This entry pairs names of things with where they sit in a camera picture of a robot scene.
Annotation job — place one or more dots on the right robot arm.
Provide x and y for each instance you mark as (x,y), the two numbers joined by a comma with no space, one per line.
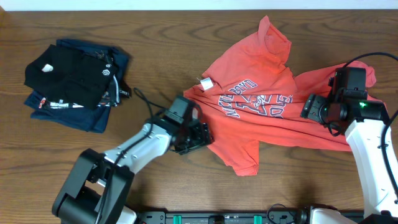
(365,125)

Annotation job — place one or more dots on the black folded garment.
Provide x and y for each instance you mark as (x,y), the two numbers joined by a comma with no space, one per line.
(86,78)

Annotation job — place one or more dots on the navy folded garment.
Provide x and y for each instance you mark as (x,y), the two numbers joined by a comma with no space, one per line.
(80,118)

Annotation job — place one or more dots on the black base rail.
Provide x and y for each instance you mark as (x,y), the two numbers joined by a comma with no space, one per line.
(275,214)

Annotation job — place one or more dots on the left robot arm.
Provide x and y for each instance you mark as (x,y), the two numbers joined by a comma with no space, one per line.
(96,188)

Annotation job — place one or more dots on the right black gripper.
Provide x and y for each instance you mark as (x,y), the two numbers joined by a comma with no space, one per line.
(311,108)

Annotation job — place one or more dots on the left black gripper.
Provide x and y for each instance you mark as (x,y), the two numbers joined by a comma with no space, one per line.
(203,138)

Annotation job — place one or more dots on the red printed t-shirt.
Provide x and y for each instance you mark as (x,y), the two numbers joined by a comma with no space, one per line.
(249,96)

